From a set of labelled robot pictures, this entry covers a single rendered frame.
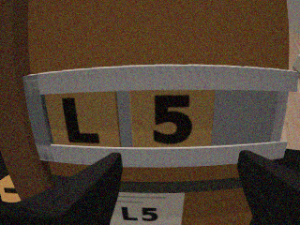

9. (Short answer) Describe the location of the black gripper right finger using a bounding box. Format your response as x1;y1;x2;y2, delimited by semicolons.
236;150;300;225

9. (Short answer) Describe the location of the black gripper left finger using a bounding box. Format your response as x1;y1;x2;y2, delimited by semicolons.
0;153;123;225

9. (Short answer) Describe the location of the cream paper label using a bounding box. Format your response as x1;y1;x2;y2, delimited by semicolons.
110;192;185;225

